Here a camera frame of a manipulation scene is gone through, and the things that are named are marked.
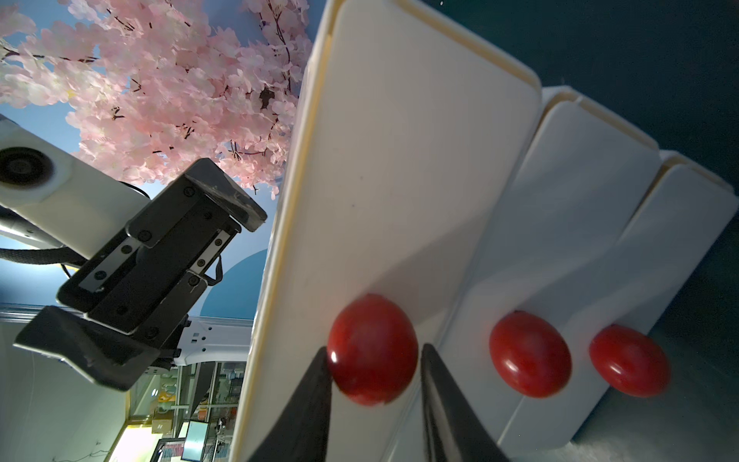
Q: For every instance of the red bottom drawer knob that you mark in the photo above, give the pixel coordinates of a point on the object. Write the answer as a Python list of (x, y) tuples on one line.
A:
[(630, 361)]

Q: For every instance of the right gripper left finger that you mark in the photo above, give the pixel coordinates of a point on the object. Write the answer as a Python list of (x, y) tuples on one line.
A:
[(301, 431)]

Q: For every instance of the cream drawer cabinet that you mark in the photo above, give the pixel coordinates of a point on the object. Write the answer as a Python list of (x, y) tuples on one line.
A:
[(547, 190)]

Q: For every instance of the red top drawer knob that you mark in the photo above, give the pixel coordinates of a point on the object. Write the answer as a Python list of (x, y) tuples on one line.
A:
[(372, 350)]

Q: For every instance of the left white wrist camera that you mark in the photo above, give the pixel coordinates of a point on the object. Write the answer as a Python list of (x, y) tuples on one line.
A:
[(76, 204)]

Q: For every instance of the red middle drawer knob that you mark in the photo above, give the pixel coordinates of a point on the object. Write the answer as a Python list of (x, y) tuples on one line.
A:
[(530, 355)]

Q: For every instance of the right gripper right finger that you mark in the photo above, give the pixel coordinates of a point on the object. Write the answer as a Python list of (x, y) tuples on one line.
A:
[(451, 430)]

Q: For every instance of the red drawer knob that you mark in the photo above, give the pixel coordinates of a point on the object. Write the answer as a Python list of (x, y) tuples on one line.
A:
[(530, 355), (630, 361), (372, 350)]

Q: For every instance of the pink cherry blossom tree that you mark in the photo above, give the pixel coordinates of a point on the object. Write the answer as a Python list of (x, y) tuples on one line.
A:
[(153, 87)]

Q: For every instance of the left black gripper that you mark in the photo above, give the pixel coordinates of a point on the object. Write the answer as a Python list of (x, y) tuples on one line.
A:
[(137, 290)]

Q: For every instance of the cream top drawer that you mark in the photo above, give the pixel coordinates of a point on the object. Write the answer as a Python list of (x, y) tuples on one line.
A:
[(408, 129)]

